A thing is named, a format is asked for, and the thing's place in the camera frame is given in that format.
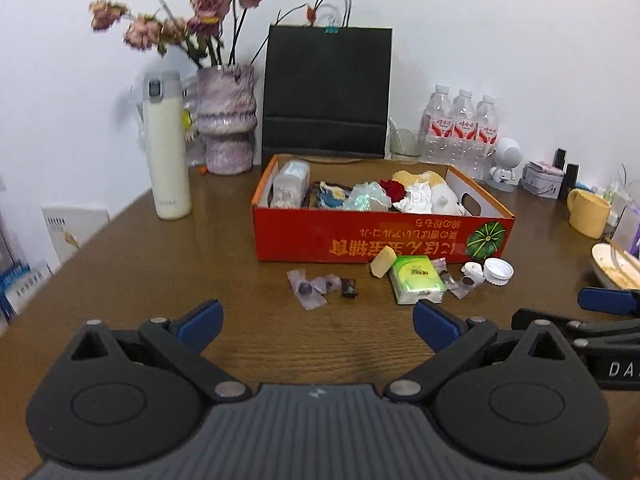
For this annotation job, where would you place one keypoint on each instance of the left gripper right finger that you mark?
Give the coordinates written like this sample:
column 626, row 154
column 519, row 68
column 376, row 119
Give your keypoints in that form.
column 458, row 346

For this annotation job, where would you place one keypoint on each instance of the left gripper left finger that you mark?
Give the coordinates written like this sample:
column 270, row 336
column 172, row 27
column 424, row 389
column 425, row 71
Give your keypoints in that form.
column 178, row 345

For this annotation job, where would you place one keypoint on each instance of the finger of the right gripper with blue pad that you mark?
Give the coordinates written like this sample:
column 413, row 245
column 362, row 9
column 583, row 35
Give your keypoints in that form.
column 611, row 301

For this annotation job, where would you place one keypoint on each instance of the white tissue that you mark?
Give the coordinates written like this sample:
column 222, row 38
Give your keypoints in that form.
column 418, row 199

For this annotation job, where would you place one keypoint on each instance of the red artificial rose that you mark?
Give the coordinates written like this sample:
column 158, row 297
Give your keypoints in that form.
column 395, row 190

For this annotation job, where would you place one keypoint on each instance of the white bowl with food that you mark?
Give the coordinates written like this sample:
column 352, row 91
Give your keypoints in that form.
column 614, row 269

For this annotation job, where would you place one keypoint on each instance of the clear candy wrapper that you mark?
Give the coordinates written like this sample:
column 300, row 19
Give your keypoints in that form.
column 459, row 288

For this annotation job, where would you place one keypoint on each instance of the purple bottle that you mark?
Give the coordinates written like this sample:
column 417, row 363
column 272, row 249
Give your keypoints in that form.
column 627, row 232

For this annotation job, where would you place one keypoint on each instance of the small white cap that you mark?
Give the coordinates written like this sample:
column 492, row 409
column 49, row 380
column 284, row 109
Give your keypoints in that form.
column 474, row 271

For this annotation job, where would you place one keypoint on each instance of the green tissue pack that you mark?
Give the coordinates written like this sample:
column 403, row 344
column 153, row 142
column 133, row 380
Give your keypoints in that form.
column 414, row 278

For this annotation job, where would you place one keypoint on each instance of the white bottle cap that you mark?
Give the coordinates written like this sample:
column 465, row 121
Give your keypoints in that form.
column 497, row 271

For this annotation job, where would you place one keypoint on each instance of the yellow mug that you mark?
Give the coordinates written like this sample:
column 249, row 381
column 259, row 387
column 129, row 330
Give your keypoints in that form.
column 588, row 212

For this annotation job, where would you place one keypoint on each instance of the yellow eraser block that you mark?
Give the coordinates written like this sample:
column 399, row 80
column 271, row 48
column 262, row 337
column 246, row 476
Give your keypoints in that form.
column 383, row 262

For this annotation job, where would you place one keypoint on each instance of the dark candy piece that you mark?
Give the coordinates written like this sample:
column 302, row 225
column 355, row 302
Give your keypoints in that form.
column 349, row 288

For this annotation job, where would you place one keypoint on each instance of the black cosmetic tube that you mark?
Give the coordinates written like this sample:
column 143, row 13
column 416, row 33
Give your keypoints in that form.
column 568, row 182

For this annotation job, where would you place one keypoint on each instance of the purple candy wrapper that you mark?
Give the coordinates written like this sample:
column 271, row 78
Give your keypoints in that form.
column 326, row 284
column 304, row 291

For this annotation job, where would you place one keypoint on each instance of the small grey tin box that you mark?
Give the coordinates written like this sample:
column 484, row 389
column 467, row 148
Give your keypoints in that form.
column 542, row 180

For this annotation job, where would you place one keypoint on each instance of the yellow white plush toy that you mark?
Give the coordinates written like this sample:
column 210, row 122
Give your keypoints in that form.
column 443, row 198

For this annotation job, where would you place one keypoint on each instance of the cream thermos bottle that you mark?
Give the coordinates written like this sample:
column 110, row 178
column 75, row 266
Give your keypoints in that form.
column 162, row 107

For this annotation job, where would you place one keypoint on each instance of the black lipstick tube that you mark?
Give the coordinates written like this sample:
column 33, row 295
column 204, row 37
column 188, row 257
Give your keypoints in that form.
column 559, row 159

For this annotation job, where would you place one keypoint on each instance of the white bird booklet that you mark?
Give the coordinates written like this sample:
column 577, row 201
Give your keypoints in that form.
column 71, row 227

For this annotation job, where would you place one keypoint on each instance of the iridescent wrapped bundle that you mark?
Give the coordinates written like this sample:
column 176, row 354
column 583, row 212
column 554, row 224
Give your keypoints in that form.
column 367, row 196

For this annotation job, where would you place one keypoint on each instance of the red cardboard box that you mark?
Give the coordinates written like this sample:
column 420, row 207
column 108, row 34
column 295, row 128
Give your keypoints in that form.
column 336, row 236

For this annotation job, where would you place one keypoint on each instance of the white astronaut figurine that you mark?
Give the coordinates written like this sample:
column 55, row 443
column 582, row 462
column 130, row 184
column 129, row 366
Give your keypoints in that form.
column 505, row 160

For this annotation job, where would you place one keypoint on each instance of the white plastic jar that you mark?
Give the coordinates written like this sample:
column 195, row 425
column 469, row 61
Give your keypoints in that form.
column 290, row 185

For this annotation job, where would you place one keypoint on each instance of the left water bottle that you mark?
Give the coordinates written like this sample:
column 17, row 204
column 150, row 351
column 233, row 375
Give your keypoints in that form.
column 436, row 126

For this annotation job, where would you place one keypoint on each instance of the water bottle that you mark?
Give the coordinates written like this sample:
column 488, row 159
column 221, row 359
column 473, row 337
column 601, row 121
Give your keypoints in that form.
column 464, row 131
column 436, row 126
column 487, row 119

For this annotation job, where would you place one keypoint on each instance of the green glass cup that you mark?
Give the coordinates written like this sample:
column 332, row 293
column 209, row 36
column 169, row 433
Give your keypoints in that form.
column 411, row 146

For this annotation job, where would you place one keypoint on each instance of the middle water bottle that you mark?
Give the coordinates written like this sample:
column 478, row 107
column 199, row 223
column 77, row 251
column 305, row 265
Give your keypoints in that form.
column 464, row 131

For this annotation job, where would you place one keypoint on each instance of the clear spoon in cup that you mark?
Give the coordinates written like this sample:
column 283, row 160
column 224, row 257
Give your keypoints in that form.
column 393, row 135

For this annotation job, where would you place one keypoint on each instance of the right water bottle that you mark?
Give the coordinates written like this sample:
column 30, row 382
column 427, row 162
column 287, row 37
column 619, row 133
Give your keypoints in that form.
column 487, row 119

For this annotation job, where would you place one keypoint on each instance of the pink marbled ceramic vase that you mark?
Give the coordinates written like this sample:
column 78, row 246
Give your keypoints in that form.
column 226, row 117

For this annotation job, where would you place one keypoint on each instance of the black paper bag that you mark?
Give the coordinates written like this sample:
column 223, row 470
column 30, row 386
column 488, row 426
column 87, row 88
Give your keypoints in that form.
column 326, row 95

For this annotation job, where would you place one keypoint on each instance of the dried pink rose bouquet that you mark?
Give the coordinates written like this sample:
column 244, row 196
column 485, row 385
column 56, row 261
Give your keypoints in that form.
column 208, row 36

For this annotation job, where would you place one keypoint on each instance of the teal binder clip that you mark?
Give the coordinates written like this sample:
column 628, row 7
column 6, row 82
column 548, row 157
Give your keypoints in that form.
column 332, row 27

